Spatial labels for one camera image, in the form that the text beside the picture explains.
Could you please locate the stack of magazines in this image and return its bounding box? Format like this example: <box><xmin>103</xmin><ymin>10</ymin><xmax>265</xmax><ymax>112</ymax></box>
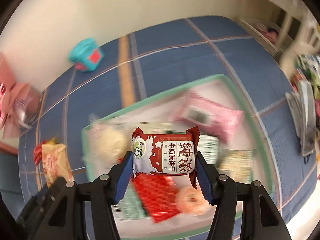
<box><xmin>285</xmin><ymin>54</ymin><xmax>319</xmax><ymax>156</ymax></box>

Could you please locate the teal house-shaped toy box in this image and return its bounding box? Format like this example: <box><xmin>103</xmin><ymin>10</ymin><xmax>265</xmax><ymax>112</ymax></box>
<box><xmin>67</xmin><ymin>37</ymin><xmax>104</xmax><ymax>73</ymax></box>

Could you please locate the red triangular snack packet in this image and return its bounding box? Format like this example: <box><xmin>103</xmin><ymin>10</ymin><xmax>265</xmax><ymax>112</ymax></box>
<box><xmin>33</xmin><ymin>140</ymin><xmax>47</xmax><ymax>166</ymax></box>

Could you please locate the green-rimmed snack tray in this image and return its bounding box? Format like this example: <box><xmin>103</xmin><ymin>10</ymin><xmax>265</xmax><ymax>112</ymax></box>
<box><xmin>81</xmin><ymin>74</ymin><xmax>275</xmax><ymax>240</ymax></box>

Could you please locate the clear green-print snack packet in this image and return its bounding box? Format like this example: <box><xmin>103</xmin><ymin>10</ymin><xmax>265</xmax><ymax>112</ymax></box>
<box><xmin>216</xmin><ymin>149</ymin><xmax>255</xmax><ymax>184</ymax></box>

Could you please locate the blue plaid tablecloth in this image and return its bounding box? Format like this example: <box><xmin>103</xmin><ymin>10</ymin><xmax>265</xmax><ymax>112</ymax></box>
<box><xmin>18</xmin><ymin>16</ymin><xmax>317</xmax><ymax>222</ymax></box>

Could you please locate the pink snack packet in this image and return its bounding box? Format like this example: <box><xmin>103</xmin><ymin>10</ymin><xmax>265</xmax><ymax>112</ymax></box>
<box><xmin>170</xmin><ymin>90</ymin><xmax>244</xmax><ymax>143</ymax></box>

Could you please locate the round pink donut snack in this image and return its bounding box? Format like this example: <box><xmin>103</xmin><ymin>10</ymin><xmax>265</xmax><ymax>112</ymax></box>
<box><xmin>176</xmin><ymin>187</ymin><xmax>210</xmax><ymax>216</ymax></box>

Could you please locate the yellow cake snack packet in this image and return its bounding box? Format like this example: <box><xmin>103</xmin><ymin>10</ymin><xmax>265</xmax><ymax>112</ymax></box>
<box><xmin>45</xmin><ymin>137</ymin><xmax>59</xmax><ymax>145</ymax></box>

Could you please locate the dark red milk biscuit packet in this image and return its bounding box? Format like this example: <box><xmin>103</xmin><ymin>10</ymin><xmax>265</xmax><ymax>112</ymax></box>
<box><xmin>132</xmin><ymin>126</ymin><xmax>200</xmax><ymax>188</ymax></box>

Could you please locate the white shelf unit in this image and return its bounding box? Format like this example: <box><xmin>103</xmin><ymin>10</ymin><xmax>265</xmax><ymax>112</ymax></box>
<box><xmin>236</xmin><ymin>0</ymin><xmax>320</xmax><ymax>63</ymax></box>

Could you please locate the beige Swiss roll snack bag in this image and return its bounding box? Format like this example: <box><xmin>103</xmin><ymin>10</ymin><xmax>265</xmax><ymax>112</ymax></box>
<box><xmin>42</xmin><ymin>144</ymin><xmax>74</xmax><ymax>187</ymax></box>

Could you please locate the cream round pastry packet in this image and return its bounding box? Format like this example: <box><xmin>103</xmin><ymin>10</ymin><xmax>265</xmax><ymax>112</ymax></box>
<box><xmin>87</xmin><ymin>114</ymin><xmax>127</xmax><ymax>167</ymax></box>

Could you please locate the green white snack packet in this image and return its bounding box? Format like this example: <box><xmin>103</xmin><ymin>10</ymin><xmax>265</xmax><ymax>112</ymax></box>
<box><xmin>197</xmin><ymin>134</ymin><xmax>219</xmax><ymax>165</ymax></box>

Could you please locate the glass vase with ribbon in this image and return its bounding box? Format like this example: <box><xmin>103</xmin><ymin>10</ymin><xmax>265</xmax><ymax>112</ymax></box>
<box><xmin>14</xmin><ymin>86</ymin><xmax>42</xmax><ymax>128</ymax></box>

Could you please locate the red patterned snack packet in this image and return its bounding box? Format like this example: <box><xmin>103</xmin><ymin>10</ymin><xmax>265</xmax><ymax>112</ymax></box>
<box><xmin>132</xmin><ymin>174</ymin><xmax>181</xmax><ymax>223</ymax></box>

